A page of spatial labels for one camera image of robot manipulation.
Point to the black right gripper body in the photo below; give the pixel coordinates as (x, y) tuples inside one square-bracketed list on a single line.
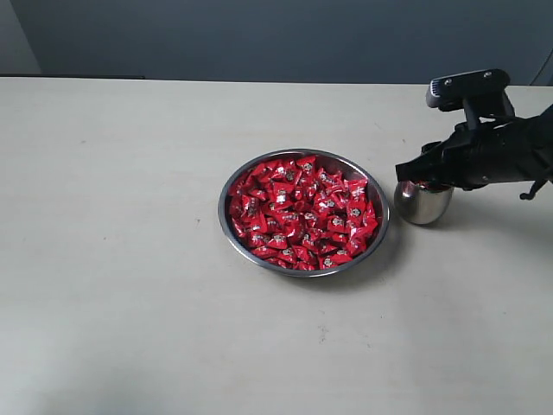
[(519, 150)]

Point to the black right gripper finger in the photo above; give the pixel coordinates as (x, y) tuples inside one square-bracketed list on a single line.
[(417, 170)]

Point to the red candies in cup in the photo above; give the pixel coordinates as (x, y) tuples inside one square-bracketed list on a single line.
[(433, 187)]

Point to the stainless steel cup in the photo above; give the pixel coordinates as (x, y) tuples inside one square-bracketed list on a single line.
[(420, 204)]

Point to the steel bowl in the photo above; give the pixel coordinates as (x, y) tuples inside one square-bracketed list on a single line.
[(255, 255)]

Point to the red wrapped candy pile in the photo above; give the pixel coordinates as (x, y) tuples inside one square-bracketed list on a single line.
[(302, 212)]

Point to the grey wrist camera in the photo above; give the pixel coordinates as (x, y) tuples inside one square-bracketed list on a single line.
[(447, 93)]

